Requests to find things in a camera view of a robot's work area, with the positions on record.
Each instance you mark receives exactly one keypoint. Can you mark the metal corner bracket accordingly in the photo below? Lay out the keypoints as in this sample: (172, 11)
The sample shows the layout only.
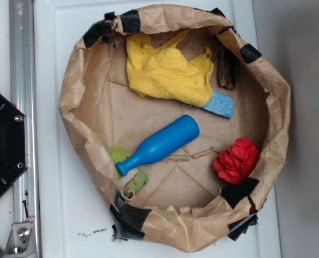
(22, 241)

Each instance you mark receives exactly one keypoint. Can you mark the green plush toy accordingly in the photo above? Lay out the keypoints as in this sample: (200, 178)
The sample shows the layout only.
(135, 180)

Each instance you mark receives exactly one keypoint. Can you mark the red crumpled paper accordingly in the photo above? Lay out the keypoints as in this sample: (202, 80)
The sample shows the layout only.
(236, 164)

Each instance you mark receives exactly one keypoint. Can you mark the white tray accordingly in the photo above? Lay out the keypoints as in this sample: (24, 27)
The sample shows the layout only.
(74, 219)

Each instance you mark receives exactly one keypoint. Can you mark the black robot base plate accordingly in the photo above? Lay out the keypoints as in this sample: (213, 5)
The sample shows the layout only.
(12, 144)

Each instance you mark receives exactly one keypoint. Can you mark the blue plastic bottle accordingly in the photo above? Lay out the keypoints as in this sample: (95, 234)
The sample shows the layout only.
(161, 144)

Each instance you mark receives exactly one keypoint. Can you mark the brown paper bag bin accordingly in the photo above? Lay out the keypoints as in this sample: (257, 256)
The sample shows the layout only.
(185, 204)

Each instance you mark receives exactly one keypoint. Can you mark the aluminium frame rail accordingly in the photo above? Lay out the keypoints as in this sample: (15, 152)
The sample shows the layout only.
(26, 204)

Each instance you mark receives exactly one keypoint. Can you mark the blue sponge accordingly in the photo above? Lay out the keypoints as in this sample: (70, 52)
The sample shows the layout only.
(220, 104)

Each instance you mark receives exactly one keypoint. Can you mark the yellow cloth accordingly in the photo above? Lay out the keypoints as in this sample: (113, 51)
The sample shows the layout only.
(165, 73)

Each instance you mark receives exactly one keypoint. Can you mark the dark wooden block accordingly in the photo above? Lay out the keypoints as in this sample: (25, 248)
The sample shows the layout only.
(226, 69)

